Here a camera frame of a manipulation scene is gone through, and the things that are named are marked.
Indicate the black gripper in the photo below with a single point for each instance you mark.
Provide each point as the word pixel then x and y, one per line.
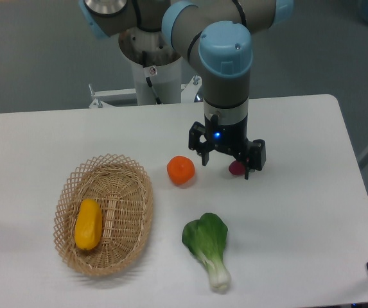
pixel 228 139

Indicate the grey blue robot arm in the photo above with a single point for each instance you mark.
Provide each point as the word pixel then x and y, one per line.
pixel 216 41

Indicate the woven wicker basket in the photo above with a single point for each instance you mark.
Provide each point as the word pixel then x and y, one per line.
pixel 123 190

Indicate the yellow mango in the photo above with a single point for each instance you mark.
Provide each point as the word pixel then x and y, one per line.
pixel 88 227

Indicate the red fruit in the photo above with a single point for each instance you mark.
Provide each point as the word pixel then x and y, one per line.
pixel 236 168

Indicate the orange tangerine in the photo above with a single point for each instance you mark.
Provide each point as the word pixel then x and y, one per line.
pixel 180 170

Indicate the green bok choy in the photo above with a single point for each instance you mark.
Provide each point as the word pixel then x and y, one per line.
pixel 206 239

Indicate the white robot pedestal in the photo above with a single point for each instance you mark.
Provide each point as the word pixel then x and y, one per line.
pixel 156 66

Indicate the white metal base frame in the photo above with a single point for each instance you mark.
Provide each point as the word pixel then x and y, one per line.
pixel 191 92

